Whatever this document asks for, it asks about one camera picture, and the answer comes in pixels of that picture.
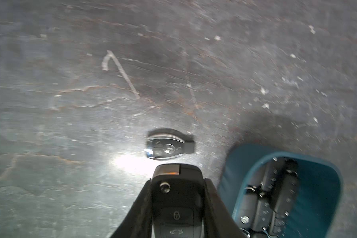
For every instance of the black key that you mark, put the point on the black key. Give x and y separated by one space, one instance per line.
177 201
285 190

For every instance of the teal storage box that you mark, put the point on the teal storage box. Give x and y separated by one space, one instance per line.
319 192

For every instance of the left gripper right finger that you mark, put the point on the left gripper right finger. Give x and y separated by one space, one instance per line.
218 223

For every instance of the Mercedes key chrome black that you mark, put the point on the Mercedes key chrome black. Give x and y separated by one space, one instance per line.
165 144

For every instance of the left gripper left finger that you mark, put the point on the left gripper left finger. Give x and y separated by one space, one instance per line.
138 221

